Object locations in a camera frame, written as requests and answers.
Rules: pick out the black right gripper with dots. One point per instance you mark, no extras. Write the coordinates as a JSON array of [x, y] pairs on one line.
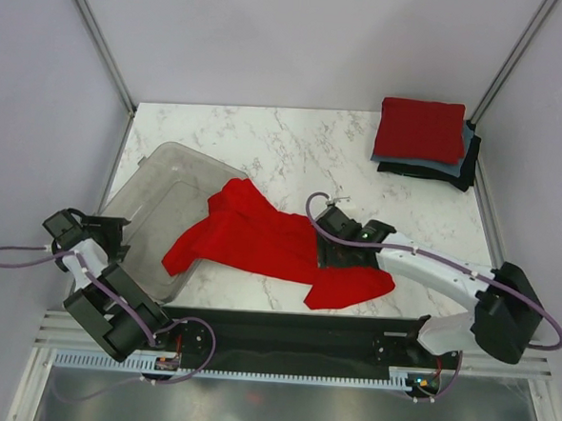
[[326, 256]]

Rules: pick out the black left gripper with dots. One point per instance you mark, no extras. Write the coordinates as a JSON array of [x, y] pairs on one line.
[[112, 228]]

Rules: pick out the bright red t-shirt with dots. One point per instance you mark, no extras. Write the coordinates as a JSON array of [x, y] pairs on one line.
[[245, 231]]

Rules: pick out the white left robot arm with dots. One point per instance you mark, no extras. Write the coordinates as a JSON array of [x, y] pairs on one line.
[[105, 302]]

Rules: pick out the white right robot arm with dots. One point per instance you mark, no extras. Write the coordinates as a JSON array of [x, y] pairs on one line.
[[495, 321]]

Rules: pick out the clear grey plastic bin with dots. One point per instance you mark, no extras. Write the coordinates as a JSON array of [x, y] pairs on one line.
[[166, 196]]

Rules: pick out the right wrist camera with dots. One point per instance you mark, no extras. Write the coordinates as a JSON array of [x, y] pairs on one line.
[[337, 223]]

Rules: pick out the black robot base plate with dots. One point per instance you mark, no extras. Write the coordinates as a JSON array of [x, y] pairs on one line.
[[304, 344]]

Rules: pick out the white slotted cable duct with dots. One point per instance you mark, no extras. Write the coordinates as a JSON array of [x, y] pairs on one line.
[[156, 365]]

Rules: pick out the left aluminium frame post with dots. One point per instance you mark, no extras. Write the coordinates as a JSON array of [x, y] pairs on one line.
[[102, 47]]

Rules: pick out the aluminium frame post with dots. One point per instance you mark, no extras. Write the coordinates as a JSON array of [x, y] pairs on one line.
[[102, 47], [539, 18]]

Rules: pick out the right aluminium frame post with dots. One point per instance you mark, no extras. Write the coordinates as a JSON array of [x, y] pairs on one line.
[[539, 18]]

